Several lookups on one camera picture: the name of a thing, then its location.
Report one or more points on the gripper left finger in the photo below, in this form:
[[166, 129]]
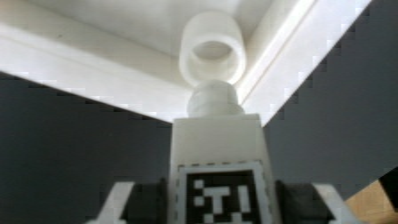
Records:
[[134, 204]]

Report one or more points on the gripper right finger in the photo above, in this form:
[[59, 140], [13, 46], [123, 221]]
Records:
[[311, 204]]

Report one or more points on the white table leg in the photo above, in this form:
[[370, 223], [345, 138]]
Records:
[[221, 184]]

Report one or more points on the white square table top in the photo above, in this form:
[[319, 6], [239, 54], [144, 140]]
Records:
[[125, 31]]

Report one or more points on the white U-shaped fence frame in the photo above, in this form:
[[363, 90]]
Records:
[[153, 95]]

